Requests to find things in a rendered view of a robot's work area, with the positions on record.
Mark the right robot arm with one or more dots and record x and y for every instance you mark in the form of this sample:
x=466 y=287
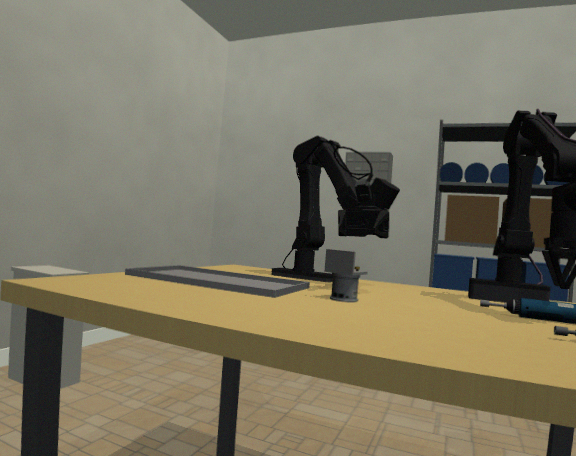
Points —
x=310 y=234

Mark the dark blue electric nut driver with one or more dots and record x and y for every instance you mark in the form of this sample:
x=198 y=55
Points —
x=539 y=309

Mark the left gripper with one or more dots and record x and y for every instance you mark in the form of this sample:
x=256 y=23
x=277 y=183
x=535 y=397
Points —
x=562 y=230

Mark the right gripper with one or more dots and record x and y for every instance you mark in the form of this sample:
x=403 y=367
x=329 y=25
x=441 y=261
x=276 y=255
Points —
x=363 y=220

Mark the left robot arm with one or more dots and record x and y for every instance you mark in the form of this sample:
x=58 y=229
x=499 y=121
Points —
x=515 y=236

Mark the black cylinder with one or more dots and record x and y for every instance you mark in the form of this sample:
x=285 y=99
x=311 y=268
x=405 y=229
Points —
x=344 y=287

